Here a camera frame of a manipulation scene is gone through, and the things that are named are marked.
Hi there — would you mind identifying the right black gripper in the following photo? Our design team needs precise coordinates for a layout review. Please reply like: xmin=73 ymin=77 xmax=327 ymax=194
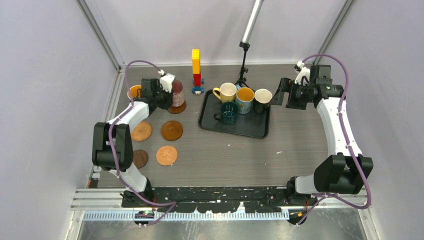
xmin=269 ymin=77 xmax=313 ymax=110

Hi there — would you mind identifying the pink ghost mug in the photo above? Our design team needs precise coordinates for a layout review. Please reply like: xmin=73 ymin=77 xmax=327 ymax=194
xmin=172 ymin=79 xmax=185 ymax=107

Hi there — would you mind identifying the floral white mug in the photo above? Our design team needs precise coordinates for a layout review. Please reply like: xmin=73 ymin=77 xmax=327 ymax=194
xmin=127 ymin=85 xmax=142 ymax=100

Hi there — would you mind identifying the rattan coaster front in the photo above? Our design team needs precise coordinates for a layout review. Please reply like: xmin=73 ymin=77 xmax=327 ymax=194
xmin=131 ymin=121 xmax=152 ymax=142

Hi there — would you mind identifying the rattan coaster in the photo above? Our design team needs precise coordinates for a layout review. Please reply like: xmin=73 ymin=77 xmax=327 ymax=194
xmin=131 ymin=121 xmax=152 ymax=142
xmin=156 ymin=145 xmax=178 ymax=166

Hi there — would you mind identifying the cream yellow mug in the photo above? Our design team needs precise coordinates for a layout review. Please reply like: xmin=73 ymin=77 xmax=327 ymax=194
xmin=212 ymin=82 xmax=238 ymax=103

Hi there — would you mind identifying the dark green mug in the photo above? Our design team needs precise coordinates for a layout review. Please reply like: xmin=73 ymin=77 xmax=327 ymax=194
xmin=213 ymin=101 xmax=239 ymax=125

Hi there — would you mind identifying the dark brown wooden coaster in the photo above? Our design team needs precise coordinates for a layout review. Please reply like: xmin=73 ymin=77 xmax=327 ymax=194
xmin=132 ymin=149 xmax=149 ymax=169

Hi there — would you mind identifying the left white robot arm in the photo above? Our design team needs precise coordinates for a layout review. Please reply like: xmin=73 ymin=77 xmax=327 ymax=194
xmin=92 ymin=73 xmax=175 ymax=207

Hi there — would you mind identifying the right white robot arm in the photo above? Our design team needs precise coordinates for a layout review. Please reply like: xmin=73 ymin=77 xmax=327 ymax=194
xmin=271 ymin=62 xmax=374 ymax=205

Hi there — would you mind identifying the black white-inside mug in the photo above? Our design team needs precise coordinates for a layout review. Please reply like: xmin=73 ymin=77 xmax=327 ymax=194
xmin=253 ymin=88 xmax=273 ymax=114

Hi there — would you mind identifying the toy brick tower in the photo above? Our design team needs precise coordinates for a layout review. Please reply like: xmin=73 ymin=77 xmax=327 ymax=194
xmin=191 ymin=49 xmax=204 ymax=95

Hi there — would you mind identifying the blue patterned mug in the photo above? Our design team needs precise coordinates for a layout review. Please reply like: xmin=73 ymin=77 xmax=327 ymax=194
xmin=235 ymin=87 xmax=255 ymax=115

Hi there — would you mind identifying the black tripod stand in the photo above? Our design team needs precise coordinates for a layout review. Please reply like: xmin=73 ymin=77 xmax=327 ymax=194
xmin=235 ymin=41 xmax=250 ymax=88

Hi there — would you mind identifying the black serving tray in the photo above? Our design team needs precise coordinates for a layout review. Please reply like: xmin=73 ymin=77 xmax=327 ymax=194
xmin=198 ymin=89 xmax=271 ymax=139

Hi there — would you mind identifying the silver metal pole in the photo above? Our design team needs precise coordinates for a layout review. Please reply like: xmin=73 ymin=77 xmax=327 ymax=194
xmin=240 ymin=0 xmax=264 ymax=45

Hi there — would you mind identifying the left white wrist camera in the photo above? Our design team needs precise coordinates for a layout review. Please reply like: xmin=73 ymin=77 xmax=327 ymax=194
xmin=158 ymin=69 xmax=176 ymax=93

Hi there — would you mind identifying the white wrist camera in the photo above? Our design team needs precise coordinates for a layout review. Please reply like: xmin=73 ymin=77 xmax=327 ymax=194
xmin=158 ymin=69 xmax=176 ymax=93
xmin=294 ymin=60 xmax=310 ymax=86

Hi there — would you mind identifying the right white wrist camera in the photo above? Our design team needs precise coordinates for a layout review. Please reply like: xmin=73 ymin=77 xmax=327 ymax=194
xmin=294 ymin=60 xmax=310 ymax=86

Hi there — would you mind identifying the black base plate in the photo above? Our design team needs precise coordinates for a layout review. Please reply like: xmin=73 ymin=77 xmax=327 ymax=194
xmin=120 ymin=186 xmax=319 ymax=215

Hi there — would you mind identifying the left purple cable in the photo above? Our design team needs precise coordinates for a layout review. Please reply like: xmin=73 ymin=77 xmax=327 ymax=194
xmin=107 ymin=59 xmax=177 ymax=227

